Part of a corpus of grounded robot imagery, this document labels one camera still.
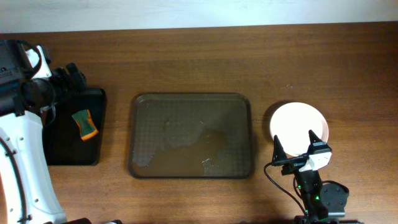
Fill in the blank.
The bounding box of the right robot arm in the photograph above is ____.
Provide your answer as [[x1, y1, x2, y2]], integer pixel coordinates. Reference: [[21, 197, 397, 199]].
[[270, 131, 358, 224]]

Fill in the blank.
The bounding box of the black plastic tray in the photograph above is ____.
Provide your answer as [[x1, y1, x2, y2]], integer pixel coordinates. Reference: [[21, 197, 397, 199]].
[[43, 88, 107, 166]]

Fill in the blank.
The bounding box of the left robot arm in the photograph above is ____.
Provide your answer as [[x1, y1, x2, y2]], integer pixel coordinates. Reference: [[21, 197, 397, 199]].
[[1, 40, 86, 223]]

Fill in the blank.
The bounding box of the green and orange sponge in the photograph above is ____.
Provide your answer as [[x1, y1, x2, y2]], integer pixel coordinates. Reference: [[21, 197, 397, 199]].
[[72, 110, 100, 141]]

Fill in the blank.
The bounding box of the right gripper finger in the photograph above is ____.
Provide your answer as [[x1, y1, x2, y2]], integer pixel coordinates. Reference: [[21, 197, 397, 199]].
[[271, 135, 287, 165], [308, 129, 322, 152]]

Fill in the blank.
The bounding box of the cream white plate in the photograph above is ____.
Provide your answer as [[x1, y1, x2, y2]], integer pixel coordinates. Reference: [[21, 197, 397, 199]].
[[269, 102, 329, 157]]

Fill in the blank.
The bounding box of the brown serving tray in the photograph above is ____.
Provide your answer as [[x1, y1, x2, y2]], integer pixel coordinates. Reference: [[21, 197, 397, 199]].
[[127, 93, 254, 179]]

